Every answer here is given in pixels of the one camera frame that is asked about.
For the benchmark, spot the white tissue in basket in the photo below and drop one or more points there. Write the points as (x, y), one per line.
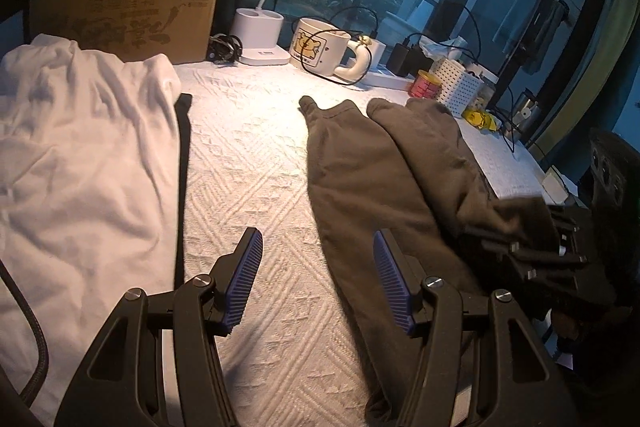
(452, 48)

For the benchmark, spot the white cartoon mug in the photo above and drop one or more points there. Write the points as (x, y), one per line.
(324, 50)

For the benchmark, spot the white perforated plastic basket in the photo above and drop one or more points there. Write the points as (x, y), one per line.
(458, 88)

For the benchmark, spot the dark grey-brown garment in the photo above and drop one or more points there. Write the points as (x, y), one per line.
(407, 169)

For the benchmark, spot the brown cardboard box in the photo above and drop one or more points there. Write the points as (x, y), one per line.
(134, 30)

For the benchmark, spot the white garment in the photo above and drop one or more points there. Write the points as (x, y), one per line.
(89, 190)

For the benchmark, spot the white textured table cloth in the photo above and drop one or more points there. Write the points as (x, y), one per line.
(293, 360)

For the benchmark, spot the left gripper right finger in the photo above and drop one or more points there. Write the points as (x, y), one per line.
(515, 382)

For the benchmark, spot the clear jar of snacks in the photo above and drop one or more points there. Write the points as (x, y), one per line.
(485, 93)

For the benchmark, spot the white power strip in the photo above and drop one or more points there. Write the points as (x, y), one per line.
(381, 77)

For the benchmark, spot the black power adapter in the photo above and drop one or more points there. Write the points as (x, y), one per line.
(405, 60)

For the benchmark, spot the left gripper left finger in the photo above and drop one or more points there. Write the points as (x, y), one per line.
(119, 382)

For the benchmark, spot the yellow snack bag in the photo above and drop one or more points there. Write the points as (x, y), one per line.
(481, 119)

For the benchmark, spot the red can yellow lid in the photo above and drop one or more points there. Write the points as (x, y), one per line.
(426, 85)

